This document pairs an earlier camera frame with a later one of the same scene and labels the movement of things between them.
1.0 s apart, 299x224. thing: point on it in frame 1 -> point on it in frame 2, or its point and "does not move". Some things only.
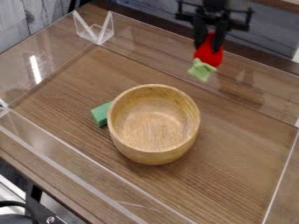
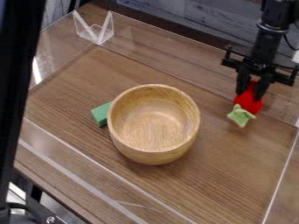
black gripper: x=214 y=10 -> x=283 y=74
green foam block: x=99 y=114 does not move
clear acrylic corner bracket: x=95 y=33 does not move
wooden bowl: x=154 y=122 does not move
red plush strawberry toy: x=206 y=53 -> x=247 y=101
